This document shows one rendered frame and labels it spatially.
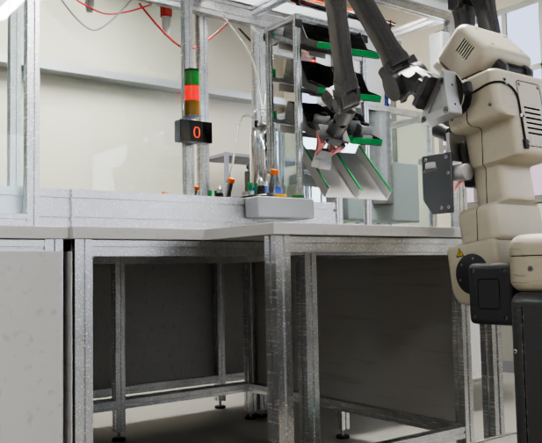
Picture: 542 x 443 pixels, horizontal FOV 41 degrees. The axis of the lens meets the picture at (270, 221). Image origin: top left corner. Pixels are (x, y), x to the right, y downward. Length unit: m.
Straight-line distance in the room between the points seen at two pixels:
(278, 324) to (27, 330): 0.59
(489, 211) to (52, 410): 1.17
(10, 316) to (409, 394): 1.71
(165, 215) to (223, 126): 4.91
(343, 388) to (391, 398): 0.28
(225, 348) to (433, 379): 1.56
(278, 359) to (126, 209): 0.57
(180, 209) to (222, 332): 2.07
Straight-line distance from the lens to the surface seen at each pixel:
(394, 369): 3.03
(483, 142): 1.97
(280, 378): 1.77
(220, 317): 4.05
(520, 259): 1.66
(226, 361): 4.14
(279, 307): 1.76
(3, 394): 1.81
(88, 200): 1.93
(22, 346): 1.81
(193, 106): 2.44
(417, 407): 2.97
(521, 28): 5.54
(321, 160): 2.42
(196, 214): 2.07
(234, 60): 7.14
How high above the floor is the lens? 0.74
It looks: 4 degrees up
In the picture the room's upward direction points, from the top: 1 degrees counter-clockwise
